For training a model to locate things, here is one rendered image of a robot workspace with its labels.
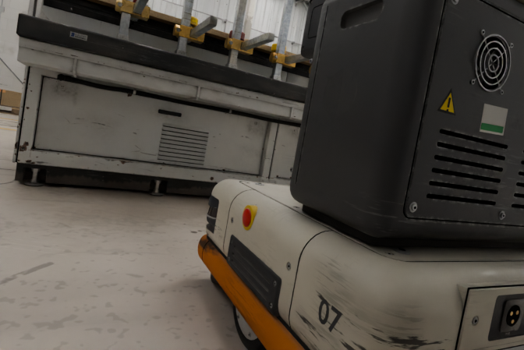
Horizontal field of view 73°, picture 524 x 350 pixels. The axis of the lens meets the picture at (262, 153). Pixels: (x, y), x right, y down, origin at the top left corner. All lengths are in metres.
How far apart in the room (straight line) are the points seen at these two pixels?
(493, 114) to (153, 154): 1.60
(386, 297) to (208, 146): 1.64
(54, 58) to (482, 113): 1.49
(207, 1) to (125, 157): 7.91
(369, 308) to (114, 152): 1.62
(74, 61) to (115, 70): 0.15
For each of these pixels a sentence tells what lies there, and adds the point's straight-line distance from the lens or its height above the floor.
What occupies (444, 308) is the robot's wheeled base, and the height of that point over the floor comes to 0.25.
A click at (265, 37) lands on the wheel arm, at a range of 1.56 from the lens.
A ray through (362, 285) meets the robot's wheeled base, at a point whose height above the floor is 0.25.
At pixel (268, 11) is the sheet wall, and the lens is 10.16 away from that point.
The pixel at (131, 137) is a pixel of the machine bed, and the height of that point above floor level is 0.28.
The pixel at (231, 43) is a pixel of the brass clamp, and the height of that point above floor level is 0.81.
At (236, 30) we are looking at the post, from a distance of 1.81.
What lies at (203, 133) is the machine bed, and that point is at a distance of 1.98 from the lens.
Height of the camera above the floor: 0.41
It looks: 3 degrees down
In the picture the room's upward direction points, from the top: 10 degrees clockwise
